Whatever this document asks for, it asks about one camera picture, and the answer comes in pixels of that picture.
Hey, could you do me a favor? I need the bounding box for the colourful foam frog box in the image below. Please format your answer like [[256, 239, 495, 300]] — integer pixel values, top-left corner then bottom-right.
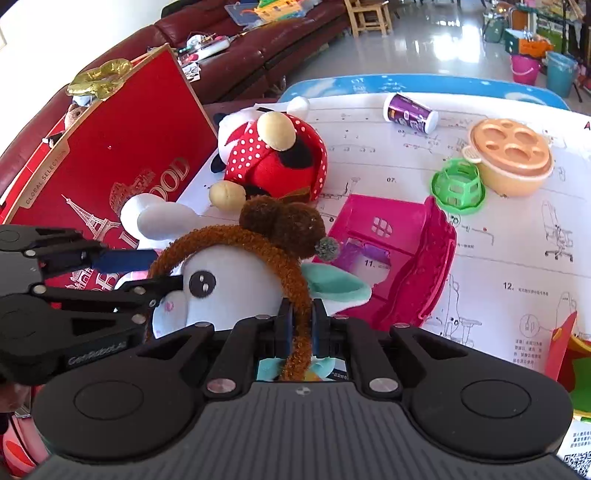
[[545, 311, 591, 414]]

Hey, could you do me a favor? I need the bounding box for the blue bucket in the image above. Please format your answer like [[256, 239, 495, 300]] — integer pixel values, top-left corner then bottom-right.
[[546, 52, 578, 97]]

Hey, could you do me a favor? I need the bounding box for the pink bucket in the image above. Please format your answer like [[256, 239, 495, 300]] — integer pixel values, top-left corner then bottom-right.
[[510, 54, 541, 86]]

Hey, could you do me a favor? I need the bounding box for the red polka dot mouse plush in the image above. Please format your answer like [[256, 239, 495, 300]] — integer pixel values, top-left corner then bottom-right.
[[121, 97, 328, 241]]

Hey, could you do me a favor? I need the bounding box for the white instruction sheet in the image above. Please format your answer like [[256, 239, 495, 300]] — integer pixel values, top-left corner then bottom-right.
[[178, 95, 591, 480]]

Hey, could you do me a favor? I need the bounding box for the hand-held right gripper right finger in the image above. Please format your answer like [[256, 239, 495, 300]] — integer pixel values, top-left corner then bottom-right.
[[311, 298, 468, 400]]

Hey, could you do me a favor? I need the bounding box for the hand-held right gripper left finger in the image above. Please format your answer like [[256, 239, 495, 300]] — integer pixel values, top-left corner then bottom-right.
[[134, 298, 296, 398]]

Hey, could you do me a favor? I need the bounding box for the purple cup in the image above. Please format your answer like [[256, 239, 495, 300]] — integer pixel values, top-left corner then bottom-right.
[[383, 92, 439, 136]]

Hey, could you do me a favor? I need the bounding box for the green orange storage crate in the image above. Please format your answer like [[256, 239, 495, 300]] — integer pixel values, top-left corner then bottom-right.
[[503, 28, 555, 57]]

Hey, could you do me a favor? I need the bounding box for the red gift box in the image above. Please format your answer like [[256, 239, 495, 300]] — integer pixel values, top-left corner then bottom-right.
[[0, 44, 220, 305]]

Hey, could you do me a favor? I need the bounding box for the pink toy house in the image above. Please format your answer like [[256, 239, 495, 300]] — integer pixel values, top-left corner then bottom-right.
[[313, 194, 458, 331]]

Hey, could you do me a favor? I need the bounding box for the pile of small toys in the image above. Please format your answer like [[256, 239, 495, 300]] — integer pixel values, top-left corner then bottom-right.
[[178, 32, 241, 83]]

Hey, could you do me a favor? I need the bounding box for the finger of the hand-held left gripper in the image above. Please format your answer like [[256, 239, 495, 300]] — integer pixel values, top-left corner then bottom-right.
[[31, 276, 185, 371], [28, 226, 158, 278]]

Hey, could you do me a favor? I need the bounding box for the teal bag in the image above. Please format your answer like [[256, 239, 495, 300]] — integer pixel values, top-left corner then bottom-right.
[[482, 11, 509, 44]]

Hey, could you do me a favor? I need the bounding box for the dark red leather sofa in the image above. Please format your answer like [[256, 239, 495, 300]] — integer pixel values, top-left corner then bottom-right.
[[0, 0, 356, 204]]

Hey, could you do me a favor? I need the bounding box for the yellow green toy set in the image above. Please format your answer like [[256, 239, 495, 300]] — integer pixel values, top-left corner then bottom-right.
[[256, 0, 319, 22]]

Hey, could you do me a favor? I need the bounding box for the green toy basket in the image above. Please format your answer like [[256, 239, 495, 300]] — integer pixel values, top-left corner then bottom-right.
[[431, 158, 486, 216]]

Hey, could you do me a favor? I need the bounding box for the gold ribbon bow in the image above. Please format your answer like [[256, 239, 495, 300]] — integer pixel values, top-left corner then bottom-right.
[[67, 58, 134, 100]]

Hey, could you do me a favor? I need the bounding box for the small brown plush toy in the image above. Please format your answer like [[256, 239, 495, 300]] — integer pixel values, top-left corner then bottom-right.
[[64, 102, 90, 131]]

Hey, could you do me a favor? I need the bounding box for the blue printed table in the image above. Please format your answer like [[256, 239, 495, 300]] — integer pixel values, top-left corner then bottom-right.
[[277, 74, 571, 112]]

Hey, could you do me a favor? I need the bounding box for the wooden chair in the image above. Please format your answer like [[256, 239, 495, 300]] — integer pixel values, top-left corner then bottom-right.
[[344, 0, 393, 37]]

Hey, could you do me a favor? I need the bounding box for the white plush with brown headband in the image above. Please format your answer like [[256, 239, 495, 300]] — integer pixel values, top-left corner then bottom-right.
[[147, 195, 374, 383]]

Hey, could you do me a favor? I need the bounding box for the orange toy pot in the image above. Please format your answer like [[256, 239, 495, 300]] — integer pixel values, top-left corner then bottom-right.
[[462, 119, 555, 198]]

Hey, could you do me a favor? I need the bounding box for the cluttered shelf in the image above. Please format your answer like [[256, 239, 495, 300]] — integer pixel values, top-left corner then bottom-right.
[[526, 0, 591, 52]]

